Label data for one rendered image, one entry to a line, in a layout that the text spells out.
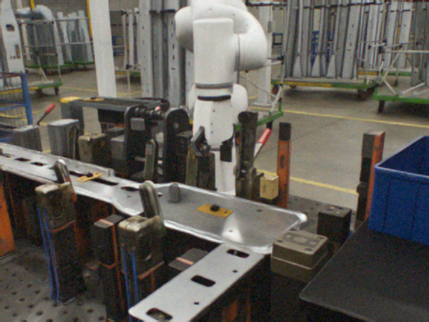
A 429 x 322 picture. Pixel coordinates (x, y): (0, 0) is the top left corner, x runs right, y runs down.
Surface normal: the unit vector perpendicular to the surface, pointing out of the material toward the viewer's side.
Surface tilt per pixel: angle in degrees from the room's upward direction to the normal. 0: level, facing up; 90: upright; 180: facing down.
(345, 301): 0
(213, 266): 0
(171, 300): 0
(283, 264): 89
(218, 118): 90
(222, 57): 90
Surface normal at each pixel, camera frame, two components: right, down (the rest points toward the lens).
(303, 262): -0.64, 0.28
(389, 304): -0.05, -0.93
